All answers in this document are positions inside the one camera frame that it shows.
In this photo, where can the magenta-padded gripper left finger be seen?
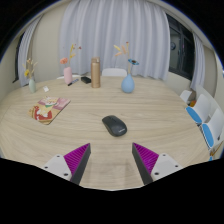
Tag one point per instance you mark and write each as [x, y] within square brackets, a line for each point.
[59, 165]

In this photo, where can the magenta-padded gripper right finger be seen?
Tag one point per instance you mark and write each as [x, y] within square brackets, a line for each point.
[165, 165]

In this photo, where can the black computer mouse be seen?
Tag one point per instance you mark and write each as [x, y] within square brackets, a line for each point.
[114, 126]

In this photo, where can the white and blue chairs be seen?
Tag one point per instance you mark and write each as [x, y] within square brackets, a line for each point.
[206, 123]

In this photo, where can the small white remote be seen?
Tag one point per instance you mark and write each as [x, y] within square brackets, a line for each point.
[46, 89]

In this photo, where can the green vase with flowers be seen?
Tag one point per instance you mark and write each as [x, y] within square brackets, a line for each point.
[32, 86]

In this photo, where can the dark marker pen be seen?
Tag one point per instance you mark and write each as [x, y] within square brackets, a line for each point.
[73, 82]

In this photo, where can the white chair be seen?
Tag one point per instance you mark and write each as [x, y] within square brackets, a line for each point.
[113, 72]
[61, 77]

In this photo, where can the blue vase with flowers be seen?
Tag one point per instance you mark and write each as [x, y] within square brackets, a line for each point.
[128, 84]

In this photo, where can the pink vase with flowers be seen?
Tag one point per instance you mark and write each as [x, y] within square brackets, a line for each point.
[68, 76]

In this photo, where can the small black box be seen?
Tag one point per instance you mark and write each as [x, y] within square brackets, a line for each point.
[86, 79]

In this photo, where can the bronze drink bottle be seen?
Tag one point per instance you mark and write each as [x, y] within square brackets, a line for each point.
[95, 73]

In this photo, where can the narrow white curtain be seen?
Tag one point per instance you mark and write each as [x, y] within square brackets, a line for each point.
[26, 53]
[199, 63]

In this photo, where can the dark framed window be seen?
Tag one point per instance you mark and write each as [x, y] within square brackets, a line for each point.
[181, 50]
[16, 63]

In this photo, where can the wide white curtain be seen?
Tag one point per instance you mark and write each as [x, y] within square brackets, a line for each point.
[113, 33]

